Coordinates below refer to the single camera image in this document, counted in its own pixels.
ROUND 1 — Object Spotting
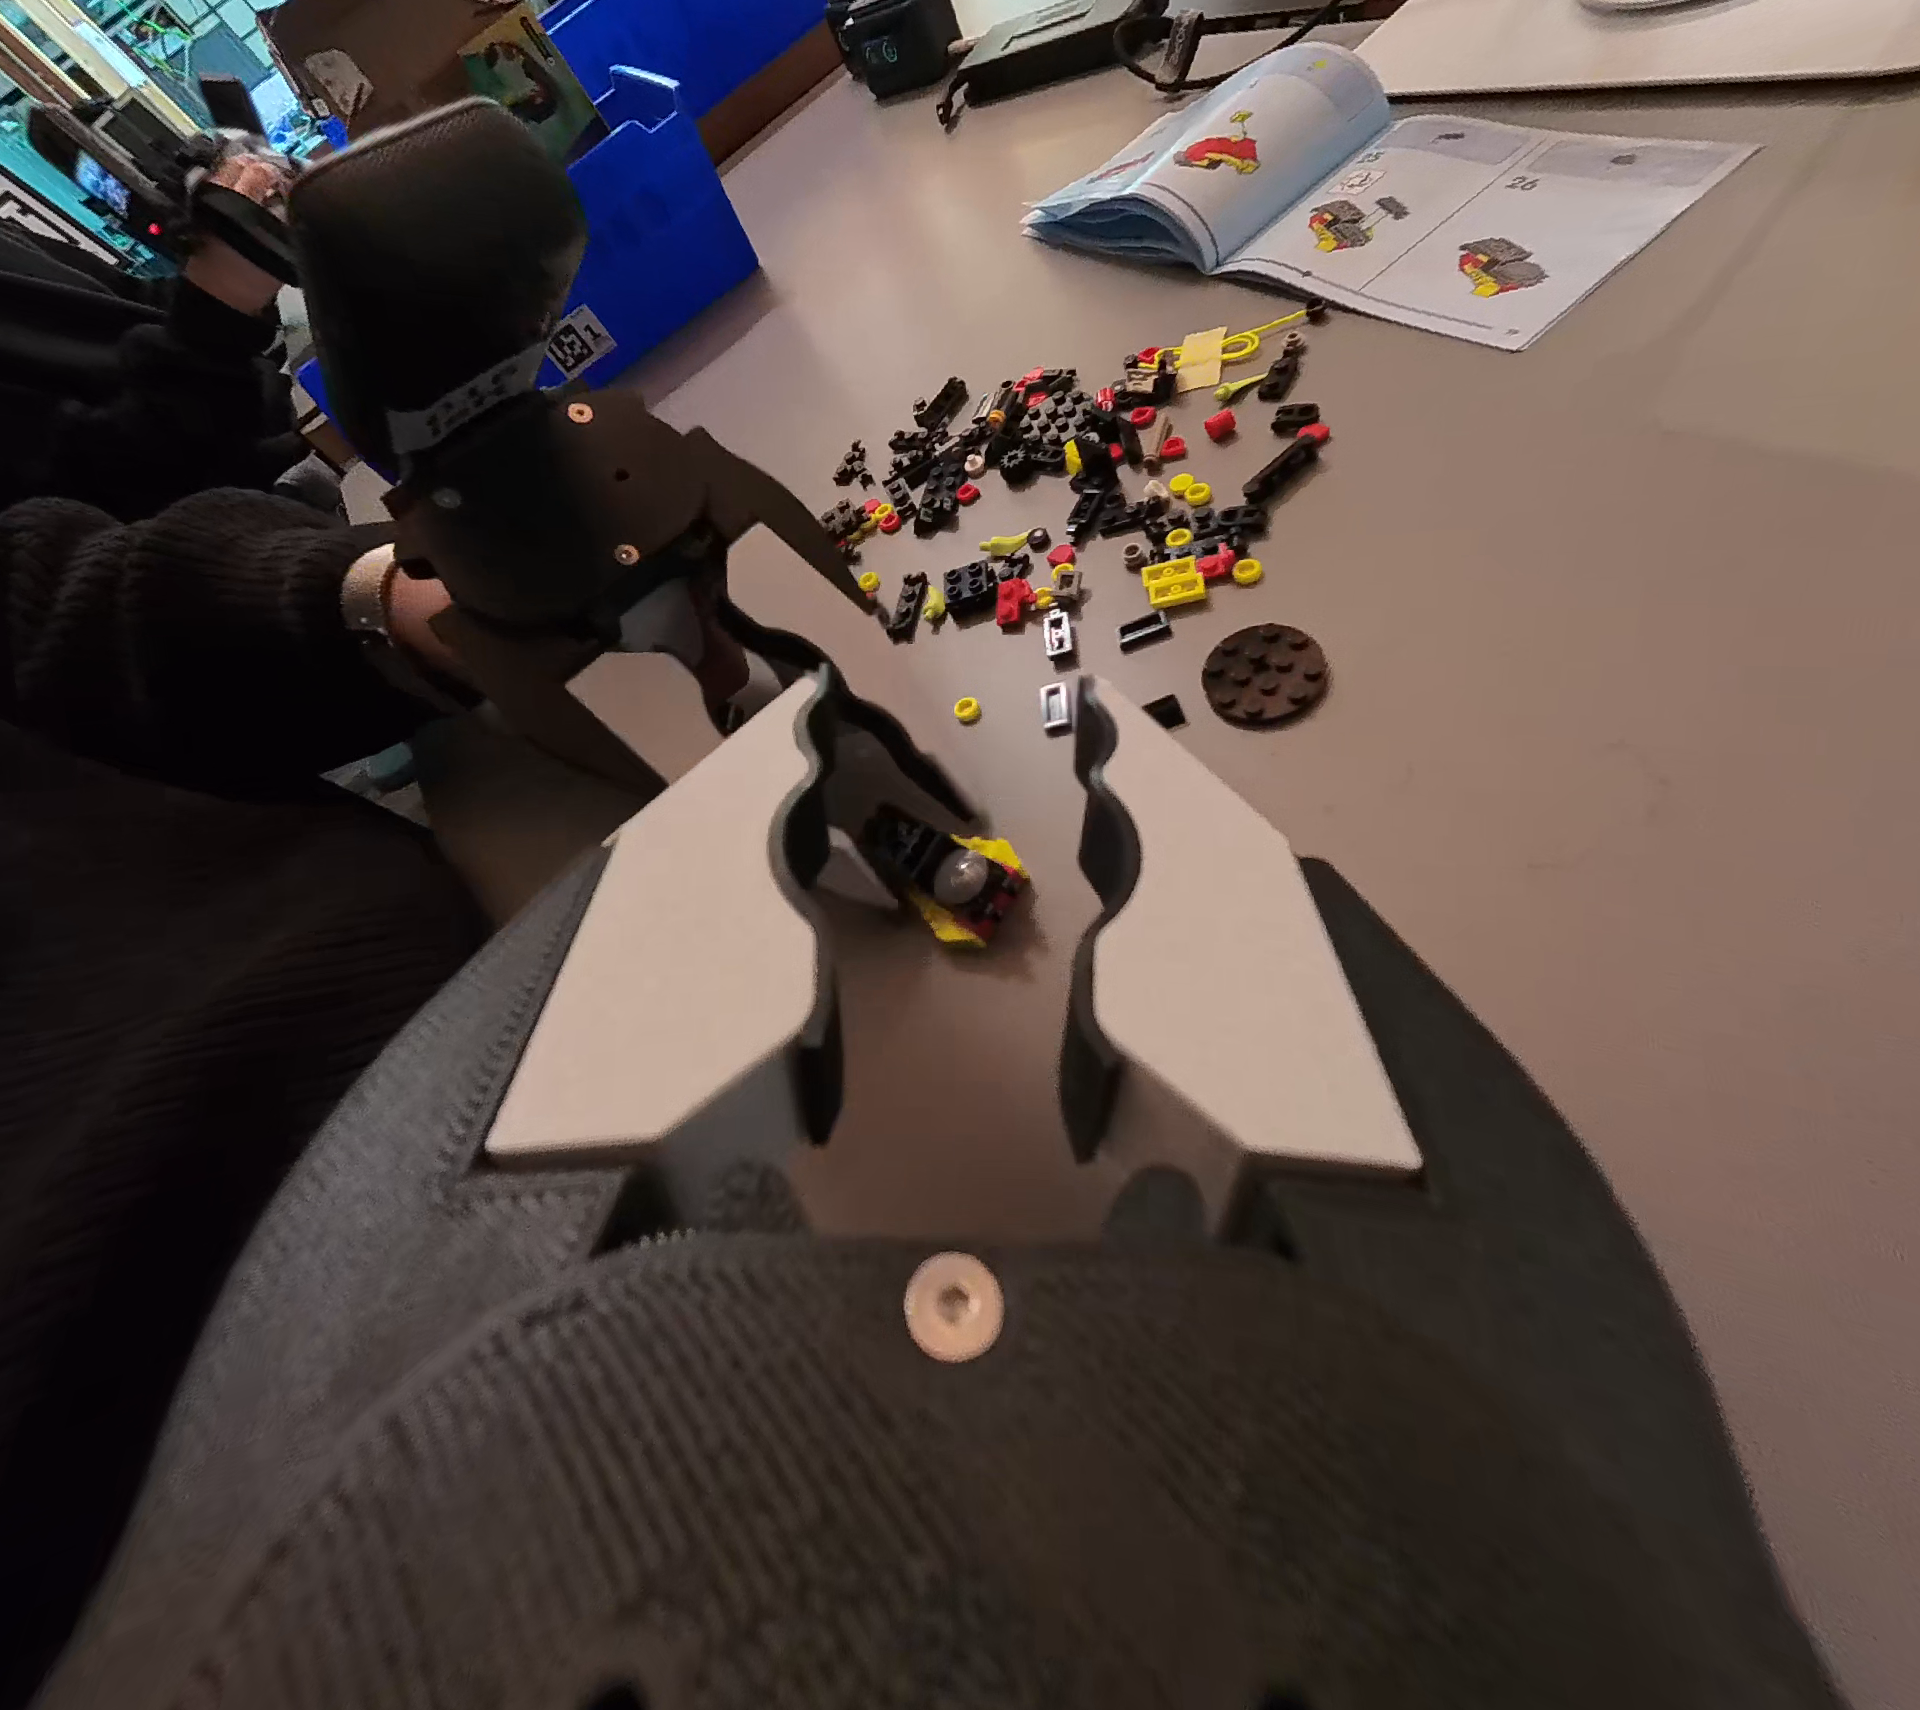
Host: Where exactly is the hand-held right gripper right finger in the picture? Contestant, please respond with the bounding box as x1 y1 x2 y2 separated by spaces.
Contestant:
1059 673 1428 1237

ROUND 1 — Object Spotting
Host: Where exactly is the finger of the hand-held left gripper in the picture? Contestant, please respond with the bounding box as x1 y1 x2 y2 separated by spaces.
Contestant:
725 613 980 838

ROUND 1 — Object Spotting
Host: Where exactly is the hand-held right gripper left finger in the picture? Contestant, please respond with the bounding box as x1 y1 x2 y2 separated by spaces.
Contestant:
481 666 846 1233

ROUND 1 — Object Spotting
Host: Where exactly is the yellow black red lego model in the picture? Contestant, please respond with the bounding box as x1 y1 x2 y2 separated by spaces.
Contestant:
863 802 1038 950

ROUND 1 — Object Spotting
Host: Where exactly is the pile of lego pieces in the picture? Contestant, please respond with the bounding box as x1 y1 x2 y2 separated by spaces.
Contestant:
816 301 1338 735

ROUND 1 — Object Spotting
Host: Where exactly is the person's left forearm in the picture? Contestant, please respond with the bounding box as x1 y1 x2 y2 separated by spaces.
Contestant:
0 487 392 799

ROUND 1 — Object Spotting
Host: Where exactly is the black round lego plate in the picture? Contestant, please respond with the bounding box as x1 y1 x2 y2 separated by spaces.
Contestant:
1200 623 1332 731

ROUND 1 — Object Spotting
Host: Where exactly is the lego instruction booklet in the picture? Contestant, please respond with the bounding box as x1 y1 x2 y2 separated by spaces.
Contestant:
1023 42 1760 355

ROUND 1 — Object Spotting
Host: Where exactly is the person's left hand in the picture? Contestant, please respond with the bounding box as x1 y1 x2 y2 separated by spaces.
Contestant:
382 559 481 696

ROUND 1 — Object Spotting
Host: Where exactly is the picture printed toy box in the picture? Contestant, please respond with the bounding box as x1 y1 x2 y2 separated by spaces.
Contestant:
456 14 603 168

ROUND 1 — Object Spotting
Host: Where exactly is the blue bin with square tag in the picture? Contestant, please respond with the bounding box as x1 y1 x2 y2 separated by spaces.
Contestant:
293 66 760 422

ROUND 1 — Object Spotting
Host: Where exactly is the brown cardboard box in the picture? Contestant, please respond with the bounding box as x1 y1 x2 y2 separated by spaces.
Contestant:
262 0 529 114

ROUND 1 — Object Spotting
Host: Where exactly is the person's black sweater torso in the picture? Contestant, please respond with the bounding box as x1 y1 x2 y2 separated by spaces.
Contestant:
0 720 499 1710

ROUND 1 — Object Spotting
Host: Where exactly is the black flat power adapter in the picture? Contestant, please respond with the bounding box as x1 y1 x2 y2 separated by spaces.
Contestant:
945 0 1143 108

